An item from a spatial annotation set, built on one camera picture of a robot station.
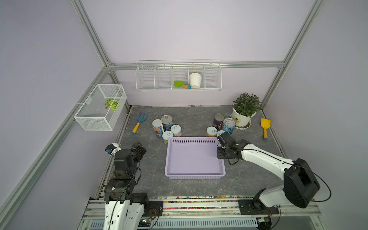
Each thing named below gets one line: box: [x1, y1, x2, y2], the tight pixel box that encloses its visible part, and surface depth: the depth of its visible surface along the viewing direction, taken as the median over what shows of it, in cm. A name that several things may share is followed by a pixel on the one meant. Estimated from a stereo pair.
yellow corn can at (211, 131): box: [206, 126, 219, 138], surface depth 101 cm
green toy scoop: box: [173, 80, 192, 90], surface depth 101 cm
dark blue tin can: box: [161, 114, 173, 132], surface depth 101 cm
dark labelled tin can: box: [212, 113, 225, 131], surface depth 103 cm
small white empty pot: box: [188, 72, 203, 89], surface depth 94 cm
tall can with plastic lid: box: [151, 118, 163, 139], surface depth 96 cm
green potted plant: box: [232, 92, 263, 118], surface depth 98 cm
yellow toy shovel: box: [260, 117, 272, 141], surface depth 109 cm
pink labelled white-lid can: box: [170, 124, 182, 138], surface depth 102 cm
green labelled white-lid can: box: [161, 130, 174, 145], surface depth 98 cm
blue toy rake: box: [131, 111, 149, 135], surface depth 111 cm
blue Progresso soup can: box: [222, 117, 236, 135], surface depth 99 cm
